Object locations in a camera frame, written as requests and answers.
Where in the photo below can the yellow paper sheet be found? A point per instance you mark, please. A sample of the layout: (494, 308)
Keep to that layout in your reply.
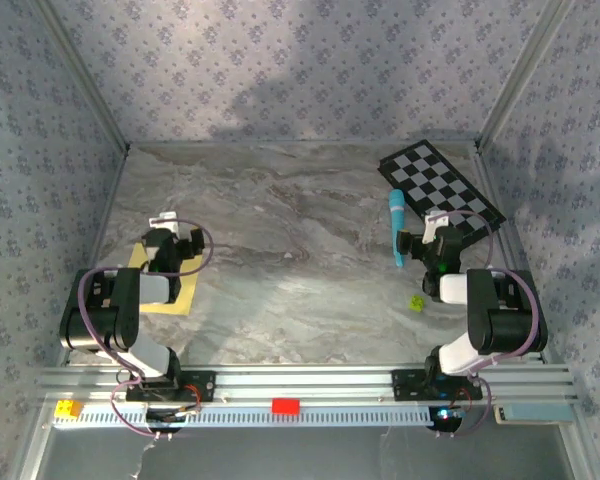
(185, 300)

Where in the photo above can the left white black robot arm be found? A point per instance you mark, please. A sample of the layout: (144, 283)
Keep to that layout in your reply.
(150, 290)

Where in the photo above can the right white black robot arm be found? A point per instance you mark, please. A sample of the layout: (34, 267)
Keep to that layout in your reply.
(452, 290)

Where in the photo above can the turquoise plastic tool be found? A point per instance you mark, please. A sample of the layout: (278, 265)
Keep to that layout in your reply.
(396, 210)

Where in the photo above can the green toy brick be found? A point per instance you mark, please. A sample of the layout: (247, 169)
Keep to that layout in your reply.
(417, 303)

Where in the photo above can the black grey checkerboard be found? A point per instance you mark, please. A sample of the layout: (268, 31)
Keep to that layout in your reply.
(430, 180)

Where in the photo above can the black controller board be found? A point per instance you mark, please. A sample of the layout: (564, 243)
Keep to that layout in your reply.
(447, 417)
(165, 416)

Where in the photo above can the red toy brick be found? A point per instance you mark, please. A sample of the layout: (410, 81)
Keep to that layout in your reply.
(286, 406)

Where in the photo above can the yellow toy brick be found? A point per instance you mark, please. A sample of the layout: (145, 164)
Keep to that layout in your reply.
(67, 409)

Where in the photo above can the pale blue box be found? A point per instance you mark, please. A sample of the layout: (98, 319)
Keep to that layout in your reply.
(535, 412)

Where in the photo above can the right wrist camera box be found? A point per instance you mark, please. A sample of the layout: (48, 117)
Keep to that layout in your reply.
(434, 227)

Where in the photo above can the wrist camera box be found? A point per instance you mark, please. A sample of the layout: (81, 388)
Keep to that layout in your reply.
(164, 220)
(434, 227)

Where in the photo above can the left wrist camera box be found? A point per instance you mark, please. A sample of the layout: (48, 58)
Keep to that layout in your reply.
(164, 220)

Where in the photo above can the aluminium side rail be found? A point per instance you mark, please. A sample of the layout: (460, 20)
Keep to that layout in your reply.
(96, 250)
(505, 235)

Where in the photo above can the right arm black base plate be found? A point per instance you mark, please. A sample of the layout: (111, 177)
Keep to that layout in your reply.
(405, 385)

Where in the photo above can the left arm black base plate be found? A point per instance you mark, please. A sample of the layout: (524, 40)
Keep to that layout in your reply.
(205, 387)

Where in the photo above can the long aluminium rail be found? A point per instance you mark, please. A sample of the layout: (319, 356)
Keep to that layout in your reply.
(305, 385)

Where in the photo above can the aluminium corner post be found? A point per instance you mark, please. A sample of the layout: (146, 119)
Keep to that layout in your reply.
(86, 75)
(521, 75)

